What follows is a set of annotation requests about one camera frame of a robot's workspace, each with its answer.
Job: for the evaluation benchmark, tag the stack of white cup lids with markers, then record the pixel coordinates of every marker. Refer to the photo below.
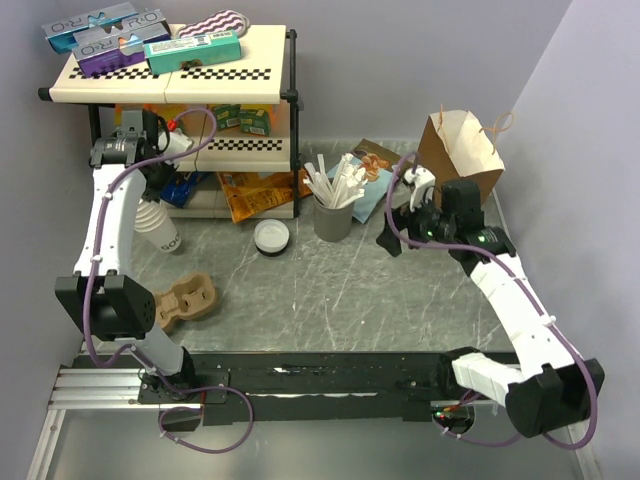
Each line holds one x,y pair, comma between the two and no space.
271,237

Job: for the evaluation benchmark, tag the brown cardboard cup carrier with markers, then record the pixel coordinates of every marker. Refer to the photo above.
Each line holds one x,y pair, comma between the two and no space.
188,299

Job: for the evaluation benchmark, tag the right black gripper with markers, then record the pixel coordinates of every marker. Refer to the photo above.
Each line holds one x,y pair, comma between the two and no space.
405,219

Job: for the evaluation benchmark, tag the orange snack bag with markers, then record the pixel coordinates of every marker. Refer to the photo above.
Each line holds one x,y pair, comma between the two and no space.
251,193

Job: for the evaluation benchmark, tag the grey straw holder cup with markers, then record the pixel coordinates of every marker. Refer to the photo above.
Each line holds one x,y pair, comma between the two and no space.
332,225

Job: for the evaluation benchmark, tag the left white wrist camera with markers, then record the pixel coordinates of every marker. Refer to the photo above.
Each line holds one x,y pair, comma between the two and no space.
177,142

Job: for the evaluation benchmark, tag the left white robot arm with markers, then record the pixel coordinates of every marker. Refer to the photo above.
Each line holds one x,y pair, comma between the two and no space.
114,312

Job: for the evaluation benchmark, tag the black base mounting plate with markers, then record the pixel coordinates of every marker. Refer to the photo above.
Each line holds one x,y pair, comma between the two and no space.
293,386

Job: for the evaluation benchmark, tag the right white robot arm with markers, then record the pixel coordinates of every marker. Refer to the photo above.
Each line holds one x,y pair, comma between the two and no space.
552,391

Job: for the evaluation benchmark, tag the purple O-R-O box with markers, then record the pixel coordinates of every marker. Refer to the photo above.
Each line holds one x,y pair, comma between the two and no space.
98,52

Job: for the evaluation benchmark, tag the brown paper takeout bag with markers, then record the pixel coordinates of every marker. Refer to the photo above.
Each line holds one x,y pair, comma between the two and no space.
456,145

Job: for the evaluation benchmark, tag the green orange box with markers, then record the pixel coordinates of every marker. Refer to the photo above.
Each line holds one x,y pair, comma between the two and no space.
226,115
255,119

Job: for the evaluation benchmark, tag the teal carton box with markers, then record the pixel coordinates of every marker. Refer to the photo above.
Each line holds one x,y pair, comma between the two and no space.
188,52

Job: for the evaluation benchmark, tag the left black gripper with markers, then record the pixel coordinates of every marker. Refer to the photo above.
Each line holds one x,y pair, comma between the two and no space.
153,193

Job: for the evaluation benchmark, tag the aluminium rail frame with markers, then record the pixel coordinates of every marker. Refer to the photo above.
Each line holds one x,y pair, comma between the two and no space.
96,428

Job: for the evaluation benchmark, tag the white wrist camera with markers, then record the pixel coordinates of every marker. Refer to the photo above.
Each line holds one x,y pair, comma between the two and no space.
177,142
420,180

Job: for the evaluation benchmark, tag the cream checkered shelf rack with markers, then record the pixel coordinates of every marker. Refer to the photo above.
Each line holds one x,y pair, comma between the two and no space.
265,75

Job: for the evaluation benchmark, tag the light blue nut bag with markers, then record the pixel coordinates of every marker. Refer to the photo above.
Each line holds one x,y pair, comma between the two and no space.
378,163

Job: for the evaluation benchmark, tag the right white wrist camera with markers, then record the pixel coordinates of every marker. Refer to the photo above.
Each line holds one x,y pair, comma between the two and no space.
420,180

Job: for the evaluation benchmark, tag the purple white wavy pouch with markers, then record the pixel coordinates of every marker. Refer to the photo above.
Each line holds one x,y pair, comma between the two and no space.
220,21

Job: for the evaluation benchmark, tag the blue O-R-O box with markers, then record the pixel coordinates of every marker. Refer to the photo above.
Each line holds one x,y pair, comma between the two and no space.
66,34

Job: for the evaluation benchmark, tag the dark blue snack bag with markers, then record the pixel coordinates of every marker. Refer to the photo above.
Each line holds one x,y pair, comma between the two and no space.
180,188

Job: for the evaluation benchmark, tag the stack of white paper cups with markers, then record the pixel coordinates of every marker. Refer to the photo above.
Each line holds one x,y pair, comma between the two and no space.
153,223

